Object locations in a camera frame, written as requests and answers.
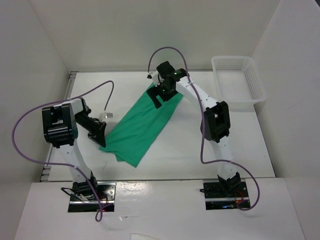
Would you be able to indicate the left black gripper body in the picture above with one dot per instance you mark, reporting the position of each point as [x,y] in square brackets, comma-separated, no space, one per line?
[88,124]

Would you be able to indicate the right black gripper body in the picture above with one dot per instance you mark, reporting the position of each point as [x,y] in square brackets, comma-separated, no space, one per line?
[165,93]

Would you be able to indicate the green tank top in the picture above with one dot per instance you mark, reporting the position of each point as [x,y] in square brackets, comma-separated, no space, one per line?
[134,134]

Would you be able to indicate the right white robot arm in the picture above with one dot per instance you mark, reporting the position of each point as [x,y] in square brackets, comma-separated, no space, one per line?
[215,118]

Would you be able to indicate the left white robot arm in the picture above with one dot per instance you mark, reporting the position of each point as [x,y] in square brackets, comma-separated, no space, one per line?
[83,180]

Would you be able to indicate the white plastic mesh basket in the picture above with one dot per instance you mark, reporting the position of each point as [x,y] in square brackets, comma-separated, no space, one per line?
[238,81]

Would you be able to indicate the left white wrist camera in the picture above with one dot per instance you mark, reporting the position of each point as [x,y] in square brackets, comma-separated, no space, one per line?
[104,116]

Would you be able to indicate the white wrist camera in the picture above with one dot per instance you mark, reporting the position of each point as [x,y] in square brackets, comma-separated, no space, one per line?
[104,116]
[154,76]

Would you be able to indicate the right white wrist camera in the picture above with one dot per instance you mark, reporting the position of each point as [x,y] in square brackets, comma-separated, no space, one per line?
[154,76]

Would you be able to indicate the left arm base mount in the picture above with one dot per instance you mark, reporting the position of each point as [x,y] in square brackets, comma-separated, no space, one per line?
[78,203]

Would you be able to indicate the aluminium table edge rail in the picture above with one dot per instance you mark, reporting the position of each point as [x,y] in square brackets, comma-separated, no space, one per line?
[57,126]

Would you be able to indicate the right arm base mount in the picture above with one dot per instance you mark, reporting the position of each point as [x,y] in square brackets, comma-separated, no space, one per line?
[215,199]

